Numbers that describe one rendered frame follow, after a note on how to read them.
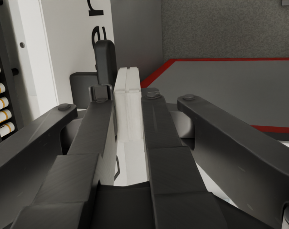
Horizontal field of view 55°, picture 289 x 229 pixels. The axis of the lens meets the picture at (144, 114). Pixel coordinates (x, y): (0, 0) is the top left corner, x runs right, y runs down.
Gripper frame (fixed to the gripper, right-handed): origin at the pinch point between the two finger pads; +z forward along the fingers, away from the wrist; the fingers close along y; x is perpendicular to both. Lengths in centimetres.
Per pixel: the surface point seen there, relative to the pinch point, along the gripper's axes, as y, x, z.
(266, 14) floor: 47, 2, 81
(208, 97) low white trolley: 14.7, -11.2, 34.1
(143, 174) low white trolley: 0.7, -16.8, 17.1
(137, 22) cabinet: 2, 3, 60
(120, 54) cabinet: -2.7, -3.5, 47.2
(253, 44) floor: 44, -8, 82
